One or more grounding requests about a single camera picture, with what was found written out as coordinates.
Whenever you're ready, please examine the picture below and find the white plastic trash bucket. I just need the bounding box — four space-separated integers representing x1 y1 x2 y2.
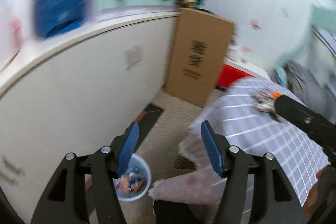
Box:
113 153 151 202

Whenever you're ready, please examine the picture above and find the person's right hand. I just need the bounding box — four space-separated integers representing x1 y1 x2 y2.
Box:
302 169 324 221

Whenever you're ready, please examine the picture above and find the grey folded quilt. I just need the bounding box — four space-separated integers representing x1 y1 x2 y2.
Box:
284 61 327 115

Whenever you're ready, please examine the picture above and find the brown patterned wrapper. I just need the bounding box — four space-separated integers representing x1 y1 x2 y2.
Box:
251 89 282 113

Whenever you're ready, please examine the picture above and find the grey checkered tablecloth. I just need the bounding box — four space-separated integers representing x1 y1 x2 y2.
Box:
189 77 328 203

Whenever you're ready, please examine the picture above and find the red plastic bin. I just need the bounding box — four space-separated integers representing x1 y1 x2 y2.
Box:
217 64 252 88

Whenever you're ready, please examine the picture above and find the white cabinet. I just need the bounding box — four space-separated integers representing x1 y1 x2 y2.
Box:
1 15 177 223

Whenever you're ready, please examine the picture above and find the brown cardboard box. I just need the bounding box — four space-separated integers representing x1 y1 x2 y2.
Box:
165 8 235 107

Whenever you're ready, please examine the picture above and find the blue tissue pack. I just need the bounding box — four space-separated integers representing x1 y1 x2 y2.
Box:
33 0 89 39

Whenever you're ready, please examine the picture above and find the mint green bed frame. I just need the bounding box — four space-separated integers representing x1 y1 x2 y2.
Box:
274 4 336 67

